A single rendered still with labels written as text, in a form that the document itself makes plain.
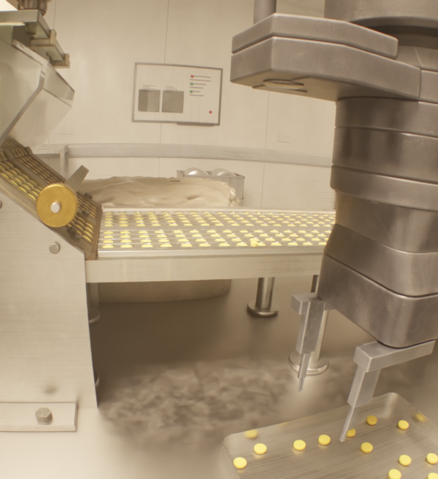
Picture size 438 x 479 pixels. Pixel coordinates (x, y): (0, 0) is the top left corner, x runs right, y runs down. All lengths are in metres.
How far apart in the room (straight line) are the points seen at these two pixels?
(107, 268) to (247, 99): 4.09
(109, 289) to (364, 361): 0.47
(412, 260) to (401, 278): 0.01
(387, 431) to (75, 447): 0.29
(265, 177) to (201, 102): 1.12
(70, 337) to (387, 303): 0.26
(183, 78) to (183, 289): 3.69
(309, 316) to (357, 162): 0.10
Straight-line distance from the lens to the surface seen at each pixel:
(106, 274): 0.34
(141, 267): 0.33
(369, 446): 0.38
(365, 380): 0.20
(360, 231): 0.20
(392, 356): 0.19
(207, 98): 4.23
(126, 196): 0.57
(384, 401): 0.44
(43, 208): 0.31
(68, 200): 0.30
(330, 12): 0.20
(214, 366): 0.46
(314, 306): 0.23
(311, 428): 0.39
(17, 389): 0.39
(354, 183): 0.18
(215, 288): 0.63
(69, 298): 0.33
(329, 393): 0.44
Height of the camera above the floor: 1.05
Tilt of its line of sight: 17 degrees down
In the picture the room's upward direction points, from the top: 3 degrees clockwise
